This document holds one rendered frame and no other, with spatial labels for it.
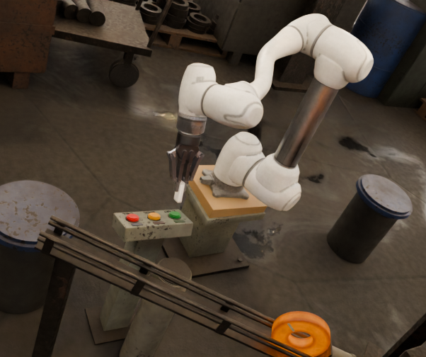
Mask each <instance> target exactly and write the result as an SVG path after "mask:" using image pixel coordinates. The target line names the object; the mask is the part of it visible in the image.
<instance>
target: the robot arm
mask: <svg viewBox="0 0 426 357"><path fill-rule="evenodd" d="M298 52H302V53H304V54H306V55H308V56H310V57H312V58H314V59H315V60H316V61H315V66H314V71H313V73H314V78H313V81H312V82H311V85H310V86H309V88H308V90H307V92H306V94H305V96H304V98H303V100H302V102H301V104H300V106H299V108H298V109H297V111H296V113H295V115H294V117H293V119H292V121H291V123H290V125H289V127H288V129H287V131H286V133H285V134H284V137H283V138H282V141H281V142H280V145H279V147H278V148H277V151H276V152H275V153H274V154H270V155H268V156H267V157H266V158H265V156H264V154H263V153H262V149H263V148H262V145H261V143H260V141H259V139H258V138H257V137H256V136H255V135H253V134H251V133H249V132H239V133H237V134H236V135H234V136H233V137H231V138H230V139H229V140H228V141H227V143H226V144H225V145H224V147H223V148H222V150H221V152H220V154H219V157H218V159H217V162H216V164H215V167H214V169H213V171H212V170H208V169H203V170H202V174H203V175H204V176H201V177H200V183H203V184H206V185H209V187H210V188H211V190H212V195H213V196H214V197H215V198H220V197H225V198H242V199H245V200H248V198H249V195H248V193H247V192H246V191H245V189H244V187H245V188H246V189H247V190H248V191H249V192H250V193H251V194H252V195H253V196H255V197H256V198H257V199H258V200H259V201H261V202H262V203H264V204H265V205H266V206H268V207H270V208H273V209H275V210H279V211H282V210H283V211H288V210H289V209H291V208H292V207H293V206H294V205H295V204H296V203H297V202H298V201H299V199H300V197H301V186H300V184H298V179H299V167H298V162H299V160H300V159H301V156H302V155H303V153H304V151H305V149H306V148H307V146H308V144H309V143H310V141H311V138H312V137H313V135H314V133H315V131H316V130H317V128H318V126H319V124H320V123H321V121H322V119H323V118H324V116H325V114H326V112H327V111H328V109H329V107H330V105H331V103H332V102H333V99H334V98H335V96H336V94H337V92H338V91H339V89H341V88H343V87H345V86H346V85H347V84H348V83H349V82H350V83H357V82H359V81H361V80H363V79H364V78H365V77H366V76H367V75H368V74H369V72H370V71H371V69H372V66H373V63H374V59H373V57H372V54H371V52H370V51H369V49H368V48H367V47H366V46H365V44H364V43H362V42H361V41H360V40H358V39H357V38H356V37H355V36H353V35H351V34H349V33H348V32H347V31H345V30H343V29H341V28H338V27H336V26H334V25H333V24H331V23H330V21H329V20H328V19H327V18H326V17H325V16H324V15H322V14H318V13H313V14H309V15H305V16H302V17H300V18H298V19H296V20H294V21H292V22H291V23H290V24H289V25H287V26H286V27H284V28H283V29H281V31H280V32H279V33H278V34H276V36H275V37H274V38H273V39H271V40H270V41H269V42H268V43H266V44H265V45H264V46H263V48H262V49H261V50H260V51H259V53H258V56H257V60H256V67H255V80H254V81H253V82H252V83H250V84H249V83H248V82H246V81H240V82H236V83H232V84H225V85H224V86H222V85H219V84H218V83H216V75H215V72H214V69H213V67H211V66H209V65H207V64H202V63H193V64H190V65H188V67H187V69H186V70H185V73H184V75H183V79H182V81H181V85H180V92H179V98H178V103H179V112H178V120H177V125H176V128H177V129H178V134H177V138H176V145H175V147H174V149H173V150H172V151H170V152H169V151H167V155H168V161H169V172H170V179H171V180H173V181H175V183H174V188H173V190H174V191H175V195H174V200H175V201H176V202H177V203H182V198H183V192H184V191H185V190H186V186H187V184H189V182H188V181H192V180H193V179H194V177H195V174H196V172H197V169H198V166H199V165H200V162H201V160H202V159H203V157H204V156H205V155H204V154H203V153H201V152H200V151H199V150H200V149H199V145H200V139H201V134H202V133H204V131H205V125H206V120H207V117H209V118H211V119H212V120H214V121H216V122H218V123H221V124H222V125H226V126H229V127H231V128H236V129H249V128H253V127H255V126H256V125H257V124H258V123H259V122H260V121H261V119H262V117H263V105H262V103H261V102H260V101H261V100H262V99H263V97H264V96H265V95H266V94H267V93H268V91H269V90H270V87H271V84H272V75H273V69H274V63H275V61H276V60H278V59H279V58H282V57H286V56H288V55H293V54H296V53H298ZM175 153H176V154H177V156H178V158H177V160H178V163H177V167H176V170H175ZM193 157H195V158H194V159H193ZM192 160H193V161H192ZM191 164H192V165H191ZM181 179H182V180H181Z"/></svg>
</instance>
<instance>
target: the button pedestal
mask: <svg viewBox="0 0 426 357"><path fill-rule="evenodd" d="M172 211H176V212H178V213H180V214H181V216H180V218H178V219H175V218H172V217H169V213H170V212H172ZM149 213H158V214H159V215H160V216H161V218H160V219H159V220H152V219H150V218H148V215H149ZM128 214H135V215H138V216H139V220H138V221H136V222H133V221H129V220H127V215H128ZM174 220H184V221H185V222H178V223H175V222H174ZM159 221H163V222H164V223H165V224H158V225H155V224H154V223H153V222H159ZM139 222H141V223H142V224H143V225H140V226H132V225H131V223H139ZM112 226H113V228H114V230H115V231H116V232H117V234H118V235H119V236H120V238H121V239H122V241H123V242H126V243H125V247H124V249H126V250H128V251H130V252H132V253H134V254H136V255H138V256H140V257H142V258H145V259H148V260H150V261H152V262H154V263H155V261H156V258H157V256H158V255H159V252H160V250H161V247H162V245H163V242H164V239H165V238H172V237H187V236H191V233H192V226H193V222H192V221H191V220H190V219H189V218H188V217H186V216H185V215H184V214H183V213H182V212H181V211H180V210H179V209H177V210H153V211H141V212H117V213H114V214H113V225H112ZM119 262H121V263H123V264H126V265H128V266H130V267H132V268H135V269H137V270H138V271H139V270H140V267H138V266H136V265H134V264H133V263H130V262H128V261H126V260H124V259H121V258H120V260H119ZM139 299H140V297H138V296H135V295H133V294H131V293H129V292H127V291H126V290H123V289H121V288H119V287H117V286H114V285H112V284H111V285H110V288H109V291H108V294H107V296H106V299H105V302H104V305H103V306H100V307H91V308H86V309H85V312H86V316H87V320H88V324H89V327H90V330H91V334H92V337H93V342H94V344H95V345H98V344H105V343H109V342H113V341H119V340H123V339H125V338H126V336H127V333H128V331H129V328H130V327H131V324H132V322H133V319H134V317H135V315H134V311H135V308H136V306H137V303H138V302H139Z"/></svg>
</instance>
